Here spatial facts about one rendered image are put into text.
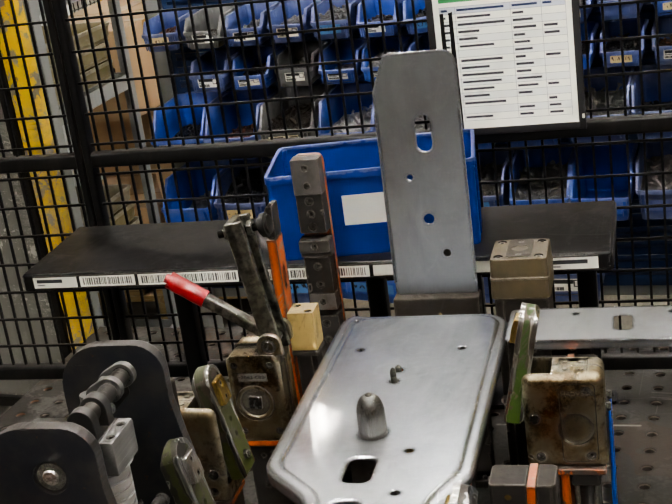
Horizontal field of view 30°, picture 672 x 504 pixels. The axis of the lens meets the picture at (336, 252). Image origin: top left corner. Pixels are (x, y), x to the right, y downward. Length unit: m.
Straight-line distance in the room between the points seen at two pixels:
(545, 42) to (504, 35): 0.06
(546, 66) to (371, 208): 0.34
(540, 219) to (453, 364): 0.43
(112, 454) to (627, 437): 1.02
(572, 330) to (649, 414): 0.46
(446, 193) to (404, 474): 0.50
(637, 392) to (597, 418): 0.69
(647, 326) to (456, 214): 0.30
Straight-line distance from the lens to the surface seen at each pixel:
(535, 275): 1.68
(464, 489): 1.08
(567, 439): 1.43
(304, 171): 1.74
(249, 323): 1.51
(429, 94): 1.65
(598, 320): 1.62
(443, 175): 1.68
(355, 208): 1.81
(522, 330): 1.37
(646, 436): 1.97
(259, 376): 1.51
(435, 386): 1.48
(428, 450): 1.35
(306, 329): 1.57
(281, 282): 1.58
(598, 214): 1.90
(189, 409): 1.36
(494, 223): 1.90
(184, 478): 1.22
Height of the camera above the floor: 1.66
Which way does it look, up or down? 20 degrees down
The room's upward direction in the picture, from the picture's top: 8 degrees counter-clockwise
